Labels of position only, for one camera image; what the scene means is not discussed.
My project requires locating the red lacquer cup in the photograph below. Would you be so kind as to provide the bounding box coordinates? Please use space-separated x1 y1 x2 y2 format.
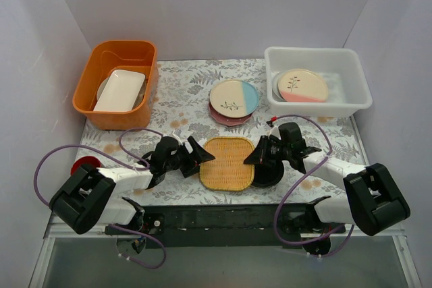
70 156 103 175

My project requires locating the dark pink scalloped plate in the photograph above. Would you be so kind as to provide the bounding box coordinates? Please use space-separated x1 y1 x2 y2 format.
209 103 252 127

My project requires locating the black gold-rimmed bowl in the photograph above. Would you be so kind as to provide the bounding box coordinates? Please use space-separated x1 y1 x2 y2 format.
251 161 285 188

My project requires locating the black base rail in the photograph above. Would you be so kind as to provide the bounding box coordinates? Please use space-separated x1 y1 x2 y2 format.
102 203 345 248

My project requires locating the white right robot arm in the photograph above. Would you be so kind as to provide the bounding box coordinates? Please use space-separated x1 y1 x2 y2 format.
244 122 410 236

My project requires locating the white ribbed soup plate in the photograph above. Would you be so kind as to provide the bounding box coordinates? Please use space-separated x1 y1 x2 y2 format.
272 71 285 102

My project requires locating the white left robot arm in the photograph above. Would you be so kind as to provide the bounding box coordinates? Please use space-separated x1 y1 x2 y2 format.
49 136 215 234

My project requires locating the orange plastic bin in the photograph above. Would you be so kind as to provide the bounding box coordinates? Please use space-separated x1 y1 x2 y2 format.
72 40 159 130

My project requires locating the white plastic bin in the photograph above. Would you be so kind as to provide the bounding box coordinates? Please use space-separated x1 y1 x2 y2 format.
265 47 373 117

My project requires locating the cream and blue plate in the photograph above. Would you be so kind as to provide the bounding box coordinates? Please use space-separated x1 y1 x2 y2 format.
209 80 259 118

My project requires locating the yellow woven bamboo tray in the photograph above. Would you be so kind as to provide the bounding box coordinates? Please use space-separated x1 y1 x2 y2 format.
199 137 254 192

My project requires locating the white rectangular dish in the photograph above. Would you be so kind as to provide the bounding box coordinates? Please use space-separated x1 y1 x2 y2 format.
93 69 146 113

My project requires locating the floral table mat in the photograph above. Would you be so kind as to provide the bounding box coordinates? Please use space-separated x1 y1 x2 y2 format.
77 59 344 206

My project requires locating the cream and pink plate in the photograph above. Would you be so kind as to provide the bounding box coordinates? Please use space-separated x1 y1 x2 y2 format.
278 69 329 103

